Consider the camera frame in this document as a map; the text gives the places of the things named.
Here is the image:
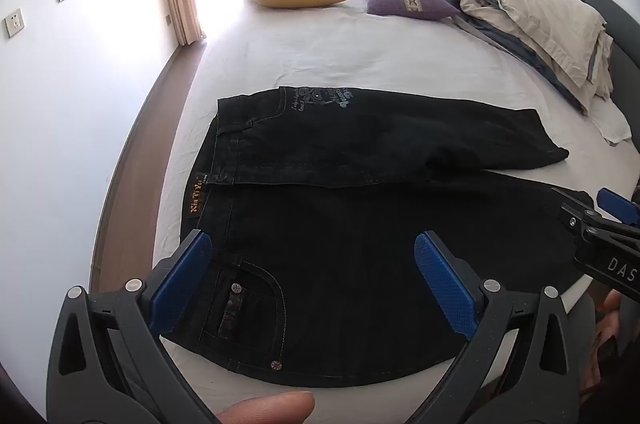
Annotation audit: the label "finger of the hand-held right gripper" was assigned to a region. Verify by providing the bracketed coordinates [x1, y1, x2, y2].
[597, 187, 640, 227]
[550, 187, 601, 255]

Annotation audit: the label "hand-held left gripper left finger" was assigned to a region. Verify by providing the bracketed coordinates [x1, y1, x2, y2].
[46, 229, 221, 424]

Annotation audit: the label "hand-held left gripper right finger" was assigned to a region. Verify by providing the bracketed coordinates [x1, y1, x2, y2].
[412, 230, 598, 424]

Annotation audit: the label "black denim pants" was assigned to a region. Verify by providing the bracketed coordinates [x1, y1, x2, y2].
[181, 87, 596, 389]

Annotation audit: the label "person's right hand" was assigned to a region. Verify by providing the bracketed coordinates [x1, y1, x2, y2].
[600, 288, 623, 340]

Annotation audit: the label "person's left hand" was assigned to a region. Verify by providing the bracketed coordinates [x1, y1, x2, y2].
[216, 391, 316, 424]

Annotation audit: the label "white cloth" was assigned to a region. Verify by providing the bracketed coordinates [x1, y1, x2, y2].
[590, 97, 633, 147]

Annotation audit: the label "folded beige and blue quilt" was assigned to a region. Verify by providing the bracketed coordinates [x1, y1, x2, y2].
[439, 0, 615, 116]

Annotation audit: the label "bed with white sheet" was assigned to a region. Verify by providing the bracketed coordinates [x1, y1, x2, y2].
[151, 0, 640, 424]

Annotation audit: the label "purple patterned pillow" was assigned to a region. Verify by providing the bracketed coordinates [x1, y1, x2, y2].
[358, 0, 461, 22]

